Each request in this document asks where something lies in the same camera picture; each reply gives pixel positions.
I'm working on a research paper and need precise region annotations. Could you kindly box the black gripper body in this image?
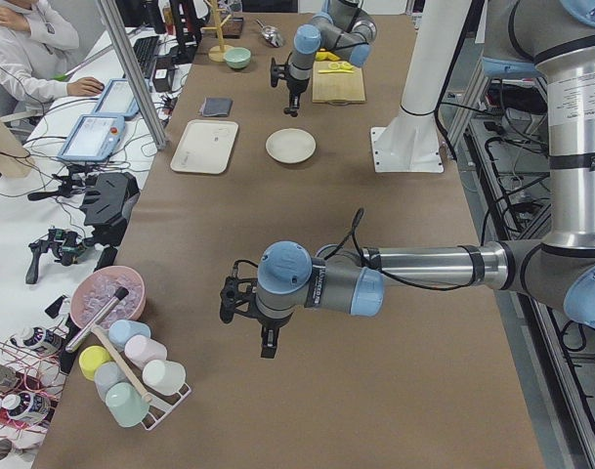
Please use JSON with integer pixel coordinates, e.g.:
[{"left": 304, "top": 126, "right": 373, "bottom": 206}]
[
  {"left": 257, "top": 314, "right": 292, "bottom": 337},
  {"left": 286, "top": 75, "right": 310, "bottom": 96}
]

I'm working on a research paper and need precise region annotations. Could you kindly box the beige round plate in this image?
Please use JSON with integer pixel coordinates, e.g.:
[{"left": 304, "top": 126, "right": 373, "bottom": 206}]
[{"left": 266, "top": 128, "right": 317, "bottom": 164}]

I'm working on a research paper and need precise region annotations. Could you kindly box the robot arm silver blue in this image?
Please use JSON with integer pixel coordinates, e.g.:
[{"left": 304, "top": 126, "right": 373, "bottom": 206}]
[
  {"left": 245, "top": 1, "right": 595, "bottom": 359},
  {"left": 270, "top": 0, "right": 377, "bottom": 117}
]

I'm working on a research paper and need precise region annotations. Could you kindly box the cream rabbit tray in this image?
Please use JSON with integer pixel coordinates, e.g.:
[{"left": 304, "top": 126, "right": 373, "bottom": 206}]
[{"left": 170, "top": 119, "right": 238, "bottom": 175}]

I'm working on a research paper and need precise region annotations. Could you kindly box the yellow plastic knife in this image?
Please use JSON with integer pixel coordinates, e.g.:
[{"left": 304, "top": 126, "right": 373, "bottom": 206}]
[{"left": 318, "top": 68, "right": 355, "bottom": 74}]

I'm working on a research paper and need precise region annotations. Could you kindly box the yellow lemon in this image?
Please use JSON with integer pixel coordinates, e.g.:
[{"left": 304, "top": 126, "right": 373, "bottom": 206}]
[{"left": 315, "top": 50, "right": 340, "bottom": 62}]

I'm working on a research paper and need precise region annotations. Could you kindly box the bamboo cutting board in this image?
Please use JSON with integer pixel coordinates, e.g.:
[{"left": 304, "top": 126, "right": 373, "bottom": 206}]
[{"left": 312, "top": 61, "right": 366, "bottom": 104}]

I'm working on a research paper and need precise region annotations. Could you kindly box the metal scoop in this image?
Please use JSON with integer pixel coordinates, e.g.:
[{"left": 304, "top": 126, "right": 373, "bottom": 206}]
[{"left": 255, "top": 19, "right": 285, "bottom": 48}]

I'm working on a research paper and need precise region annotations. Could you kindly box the mint green bowl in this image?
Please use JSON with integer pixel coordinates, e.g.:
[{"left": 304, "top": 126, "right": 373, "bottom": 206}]
[{"left": 224, "top": 47, "right": 252, "bottom": 70}]

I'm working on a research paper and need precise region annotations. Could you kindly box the grey folded cloth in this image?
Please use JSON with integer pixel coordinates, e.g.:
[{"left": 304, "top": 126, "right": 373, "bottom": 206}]
[{"left": 199, "top": 97, "right": 233, "bottom": 117}]

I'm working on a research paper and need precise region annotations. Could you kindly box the wooden cup stand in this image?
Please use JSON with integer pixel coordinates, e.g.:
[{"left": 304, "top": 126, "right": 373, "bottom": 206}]
[{"left": 201, "top": 0, "right": 233, "bottom": 63}]

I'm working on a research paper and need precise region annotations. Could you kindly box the pastel cup rack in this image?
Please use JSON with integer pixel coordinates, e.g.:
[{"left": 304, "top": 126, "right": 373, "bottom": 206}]
[{"left": 86, "top": 324, "right": 192, "bottom": 431}]

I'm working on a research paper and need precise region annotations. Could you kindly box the black keyboard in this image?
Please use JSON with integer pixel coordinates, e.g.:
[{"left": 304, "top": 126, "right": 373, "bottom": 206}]
[{"left": 133, "top": 35, "right": 159, "bottom": 79}]

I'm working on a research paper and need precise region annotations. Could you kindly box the blue teach pendant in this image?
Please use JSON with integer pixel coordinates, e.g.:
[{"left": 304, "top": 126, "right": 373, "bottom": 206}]
[
  {"left": 93, "top": 78, "right": 139, "bottom": 119},
  {"left": 57, "top": 113, "right": 125, "bottom": 162}
]

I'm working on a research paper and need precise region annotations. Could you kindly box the pink bowl with ice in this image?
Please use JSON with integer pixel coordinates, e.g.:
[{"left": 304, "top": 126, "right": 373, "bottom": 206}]
[{"left": 65, "top": 266, "right": 146, "bottom": 353}]

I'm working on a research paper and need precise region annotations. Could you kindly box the seated person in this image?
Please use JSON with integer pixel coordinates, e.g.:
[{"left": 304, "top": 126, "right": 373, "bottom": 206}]
[{"left": 0, "top": 1, "right": 104, "bottom": 109}]

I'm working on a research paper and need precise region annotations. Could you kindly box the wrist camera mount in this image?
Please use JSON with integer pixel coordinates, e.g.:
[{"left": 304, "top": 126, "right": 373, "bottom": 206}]
[
  {"left": 270, "top": 58, "right": 293, "bottom": 88},
  {"left": 219, "top": 259, "right": 258, "bottom": 324}
]

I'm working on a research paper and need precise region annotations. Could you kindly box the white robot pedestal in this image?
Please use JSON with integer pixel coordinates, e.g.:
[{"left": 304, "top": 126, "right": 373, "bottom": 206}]
[{"left": 371, "top": 0, "right": 472, "bottom": 173}]

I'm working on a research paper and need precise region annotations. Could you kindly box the aluminium frame post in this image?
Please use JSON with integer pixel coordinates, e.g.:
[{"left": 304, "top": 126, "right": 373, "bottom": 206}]
[{"left": 96, "top": 0, "right": 167, "bottom": 150}]

